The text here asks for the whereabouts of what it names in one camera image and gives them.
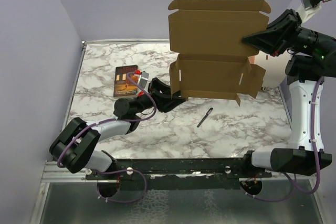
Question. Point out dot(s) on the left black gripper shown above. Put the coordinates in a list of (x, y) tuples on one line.
[(163, 103)]

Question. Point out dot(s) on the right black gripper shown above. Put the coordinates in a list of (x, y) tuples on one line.
[(279, 34)]

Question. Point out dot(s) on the brown cardboard box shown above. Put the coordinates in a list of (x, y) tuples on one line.
[(212, 60)]

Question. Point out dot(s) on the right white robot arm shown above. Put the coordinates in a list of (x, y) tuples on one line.
[(312, 60)]

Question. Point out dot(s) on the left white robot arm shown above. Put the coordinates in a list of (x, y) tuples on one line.
[(74, 148)]

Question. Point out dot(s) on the cream cylinder with coloured face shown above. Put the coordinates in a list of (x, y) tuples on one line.
[(274, 66)]

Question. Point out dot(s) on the dark paperback book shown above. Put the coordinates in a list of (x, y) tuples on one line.
[(123, 87)]

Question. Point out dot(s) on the black pen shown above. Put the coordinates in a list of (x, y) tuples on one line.
[(205, 117)]

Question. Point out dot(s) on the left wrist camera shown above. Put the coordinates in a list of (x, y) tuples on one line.
[(144, 77)]

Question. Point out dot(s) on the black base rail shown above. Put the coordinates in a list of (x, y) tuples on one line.
[(179, 174)]

